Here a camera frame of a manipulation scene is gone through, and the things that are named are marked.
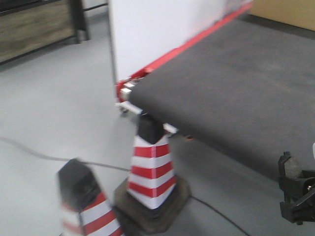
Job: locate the black conveyor belt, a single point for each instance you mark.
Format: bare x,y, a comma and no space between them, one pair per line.
247,89

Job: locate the striped traffic cone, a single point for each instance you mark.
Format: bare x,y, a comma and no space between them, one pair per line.
85,209
153,194

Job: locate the left striped traffic cone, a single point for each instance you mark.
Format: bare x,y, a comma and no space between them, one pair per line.
153,194

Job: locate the wooden workbench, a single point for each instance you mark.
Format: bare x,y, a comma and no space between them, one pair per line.
27,26

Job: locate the right striped traffic cone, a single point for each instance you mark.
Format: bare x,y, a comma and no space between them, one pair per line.
85,209

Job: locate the cardboard box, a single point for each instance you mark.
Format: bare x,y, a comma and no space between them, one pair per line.
300,13

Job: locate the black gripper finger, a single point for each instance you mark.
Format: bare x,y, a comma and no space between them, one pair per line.
297,187
300,211

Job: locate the grey brake pad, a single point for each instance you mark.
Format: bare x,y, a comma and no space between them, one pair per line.
288,166

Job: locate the white side panel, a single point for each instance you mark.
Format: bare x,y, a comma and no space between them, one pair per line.
144,30

